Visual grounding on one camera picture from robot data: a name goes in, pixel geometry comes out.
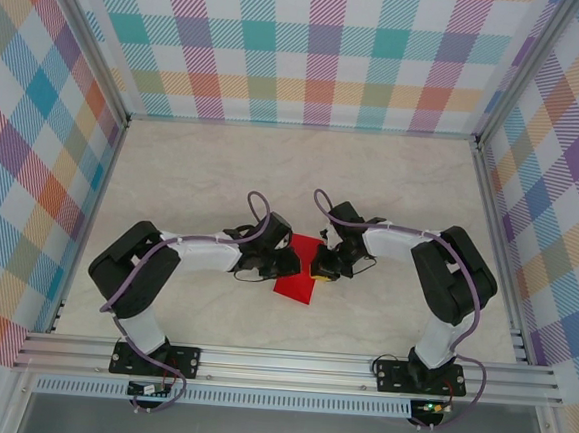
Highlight red square paper sheet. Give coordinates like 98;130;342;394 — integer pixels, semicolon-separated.
271;231;323;308

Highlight circuit board with green light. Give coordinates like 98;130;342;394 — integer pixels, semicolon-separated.
416;399;451;417

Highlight black circuit board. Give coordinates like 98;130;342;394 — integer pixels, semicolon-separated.
126;381;171;400

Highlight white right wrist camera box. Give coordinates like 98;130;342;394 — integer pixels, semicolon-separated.
318;225;344;248

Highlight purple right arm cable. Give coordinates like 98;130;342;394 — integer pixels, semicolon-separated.
295;187;502;433

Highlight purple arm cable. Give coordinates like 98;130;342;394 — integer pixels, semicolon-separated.
91;179;273;423
295;187;502;433

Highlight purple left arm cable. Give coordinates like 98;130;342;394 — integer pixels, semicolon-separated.
91;179;273;423

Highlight thin black wire loop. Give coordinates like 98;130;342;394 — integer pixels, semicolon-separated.
370;350;414;379

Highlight wide aluminium mounting rail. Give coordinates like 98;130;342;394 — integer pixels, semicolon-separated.
11;327;567;414

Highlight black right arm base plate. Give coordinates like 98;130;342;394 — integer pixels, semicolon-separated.
374;358;469;400

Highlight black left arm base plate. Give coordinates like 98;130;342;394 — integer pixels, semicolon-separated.
109;341;203;381

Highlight long aluminium frame bar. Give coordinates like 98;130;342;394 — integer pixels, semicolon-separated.
126;106;480;146

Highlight slotted grey cable duct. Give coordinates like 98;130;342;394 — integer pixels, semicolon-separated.
33;370;414;422

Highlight thin red wire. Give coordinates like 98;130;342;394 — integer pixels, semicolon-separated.
440;377;460;409
160;359;185;393

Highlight aluminium side frame bar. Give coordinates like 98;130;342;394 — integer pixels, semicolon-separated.
456;140;547;367
48;113;131;339

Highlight aluminium frame post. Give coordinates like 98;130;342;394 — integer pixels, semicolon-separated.
474;0;579;159
34;0;140;130

